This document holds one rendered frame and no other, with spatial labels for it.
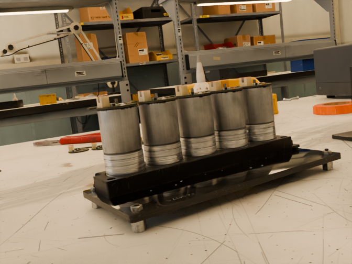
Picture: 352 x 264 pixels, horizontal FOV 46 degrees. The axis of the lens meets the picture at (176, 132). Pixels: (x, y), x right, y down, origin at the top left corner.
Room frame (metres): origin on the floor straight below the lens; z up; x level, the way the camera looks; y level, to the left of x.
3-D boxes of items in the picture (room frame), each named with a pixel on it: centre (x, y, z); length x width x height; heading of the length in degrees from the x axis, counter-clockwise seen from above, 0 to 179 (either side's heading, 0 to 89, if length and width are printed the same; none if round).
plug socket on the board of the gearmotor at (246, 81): (0.31, -0.06, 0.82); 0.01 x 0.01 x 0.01; 31
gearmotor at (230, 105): (0.30, -0.04, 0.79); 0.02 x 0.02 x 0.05
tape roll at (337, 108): (0.58, -0.23, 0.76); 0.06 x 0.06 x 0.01
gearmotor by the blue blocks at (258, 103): (0.31, -0.06, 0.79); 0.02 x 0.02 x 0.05
